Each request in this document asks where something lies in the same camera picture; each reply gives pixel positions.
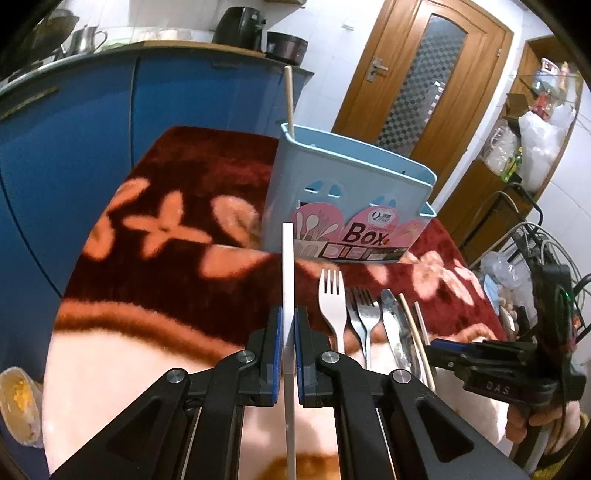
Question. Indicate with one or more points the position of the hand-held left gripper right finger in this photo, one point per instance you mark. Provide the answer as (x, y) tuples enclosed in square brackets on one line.
[(300, 355)]

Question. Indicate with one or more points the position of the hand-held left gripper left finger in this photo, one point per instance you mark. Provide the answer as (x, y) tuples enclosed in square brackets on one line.
[(277, 355)]

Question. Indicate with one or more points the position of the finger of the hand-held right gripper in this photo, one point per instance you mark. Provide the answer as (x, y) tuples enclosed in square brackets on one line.
[(455, 354)]

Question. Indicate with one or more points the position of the wooden chopstick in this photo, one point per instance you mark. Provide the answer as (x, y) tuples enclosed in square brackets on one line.
[(288, 101), (411, 327), (421, 323)]

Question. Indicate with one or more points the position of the white plastic fork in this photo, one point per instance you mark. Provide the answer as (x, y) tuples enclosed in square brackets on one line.
[(333, 314)]

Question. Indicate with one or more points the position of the metal fork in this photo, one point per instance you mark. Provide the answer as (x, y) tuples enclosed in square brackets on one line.
[(371, 323), (354, 318)]

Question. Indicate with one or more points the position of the metal knife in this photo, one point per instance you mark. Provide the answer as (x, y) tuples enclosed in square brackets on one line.
[(392, 318)]

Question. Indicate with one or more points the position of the white plastic utensil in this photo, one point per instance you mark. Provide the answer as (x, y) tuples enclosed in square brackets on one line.
[(288, 267)]

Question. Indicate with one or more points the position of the blue utensil holder box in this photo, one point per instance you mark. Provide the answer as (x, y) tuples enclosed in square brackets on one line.
[(304, 184)]

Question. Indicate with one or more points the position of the person's right hand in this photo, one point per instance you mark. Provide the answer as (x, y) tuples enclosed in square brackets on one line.
[(549, 427)]

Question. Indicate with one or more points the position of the crumpled clear plastic bag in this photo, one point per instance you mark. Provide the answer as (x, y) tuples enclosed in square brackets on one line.
[(505, 274)]

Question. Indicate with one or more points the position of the red floral blanket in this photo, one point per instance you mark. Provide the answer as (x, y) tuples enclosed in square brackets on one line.
[(184, 286)]

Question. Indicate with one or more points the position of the wooden shelf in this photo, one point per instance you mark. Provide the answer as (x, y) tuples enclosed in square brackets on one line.
[(489, 207)]

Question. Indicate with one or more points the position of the white plastic bag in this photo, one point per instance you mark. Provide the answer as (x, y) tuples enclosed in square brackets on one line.
[(545, 143)]

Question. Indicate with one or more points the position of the food container with yellow contents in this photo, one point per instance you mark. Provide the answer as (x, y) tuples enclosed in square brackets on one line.
[(21, 406)]

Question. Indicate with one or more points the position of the wooden door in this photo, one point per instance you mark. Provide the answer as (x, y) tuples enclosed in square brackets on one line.
[(406, 83)]

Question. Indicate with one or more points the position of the blue cabinet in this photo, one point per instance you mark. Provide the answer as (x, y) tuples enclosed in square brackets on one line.
[(92, 138)]

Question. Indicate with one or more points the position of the black air fryer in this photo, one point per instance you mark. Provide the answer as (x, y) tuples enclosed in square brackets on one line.
[(240, 27)]

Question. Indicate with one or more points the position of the metal kettle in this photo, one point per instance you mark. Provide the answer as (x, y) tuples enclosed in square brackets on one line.
[(85, 40)]

